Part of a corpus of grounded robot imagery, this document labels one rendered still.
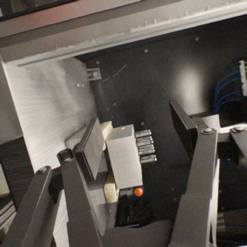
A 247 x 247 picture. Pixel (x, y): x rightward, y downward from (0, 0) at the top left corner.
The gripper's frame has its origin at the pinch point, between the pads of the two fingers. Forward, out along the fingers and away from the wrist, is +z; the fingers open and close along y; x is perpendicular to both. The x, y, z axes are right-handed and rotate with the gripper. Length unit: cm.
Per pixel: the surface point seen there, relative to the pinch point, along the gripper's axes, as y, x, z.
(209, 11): 9.9, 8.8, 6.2
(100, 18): -1.2, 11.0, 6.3
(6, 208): -90, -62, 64
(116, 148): -5.3, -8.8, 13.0
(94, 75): -12.4, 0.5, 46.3
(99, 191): -10.0, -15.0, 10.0
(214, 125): 14.3, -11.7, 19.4
